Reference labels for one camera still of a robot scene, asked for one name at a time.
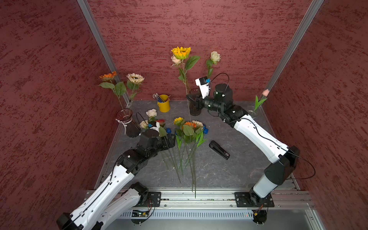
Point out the cream gerbera flower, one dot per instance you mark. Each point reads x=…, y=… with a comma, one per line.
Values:
x=134, y=81

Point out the cream rose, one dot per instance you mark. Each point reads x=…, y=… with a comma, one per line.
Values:
x=215, y=57
x=144, y=124

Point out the red gerbera flower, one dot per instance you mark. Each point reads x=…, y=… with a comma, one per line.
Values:
x=162, y=122

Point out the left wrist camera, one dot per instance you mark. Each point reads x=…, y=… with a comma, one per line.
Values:
x=154, y=125

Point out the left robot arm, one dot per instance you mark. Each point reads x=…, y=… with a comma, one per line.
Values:
x=101, y=208

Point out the pens in cup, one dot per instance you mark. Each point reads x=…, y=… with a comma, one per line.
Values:
x=157, y=98

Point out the pink tulip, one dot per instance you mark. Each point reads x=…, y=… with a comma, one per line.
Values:
x=260, y=100

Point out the middle dark ribbed vase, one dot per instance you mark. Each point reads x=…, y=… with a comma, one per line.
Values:
x=192, y=108

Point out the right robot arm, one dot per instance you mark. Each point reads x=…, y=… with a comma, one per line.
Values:
x=283, y=158

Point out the yellow pen cup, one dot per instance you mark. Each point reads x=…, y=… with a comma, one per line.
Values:
x=164, y=105

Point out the clear glass vase with ribbon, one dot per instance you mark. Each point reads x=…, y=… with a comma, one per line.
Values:
x=253, y=113

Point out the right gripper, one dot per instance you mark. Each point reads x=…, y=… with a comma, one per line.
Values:
x=198, y=101

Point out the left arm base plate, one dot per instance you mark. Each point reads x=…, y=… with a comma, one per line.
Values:
x=150, y=198

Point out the white rose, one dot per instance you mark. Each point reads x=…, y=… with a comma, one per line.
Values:
x=151, y=113
x=175, y=60

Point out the orange gerbera flower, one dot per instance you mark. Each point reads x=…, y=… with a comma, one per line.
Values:
x=109, y=82

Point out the left dark glass vase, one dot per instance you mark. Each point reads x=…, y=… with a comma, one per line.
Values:
x=131, y=128

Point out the white rose top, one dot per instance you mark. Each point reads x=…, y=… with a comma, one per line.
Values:
x=151, y=113

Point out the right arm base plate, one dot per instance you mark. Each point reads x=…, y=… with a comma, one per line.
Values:
x=247, y=199

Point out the black stapler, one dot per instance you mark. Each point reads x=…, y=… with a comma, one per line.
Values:
x=219, y=150

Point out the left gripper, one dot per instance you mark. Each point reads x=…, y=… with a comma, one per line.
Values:
x=171, y=142

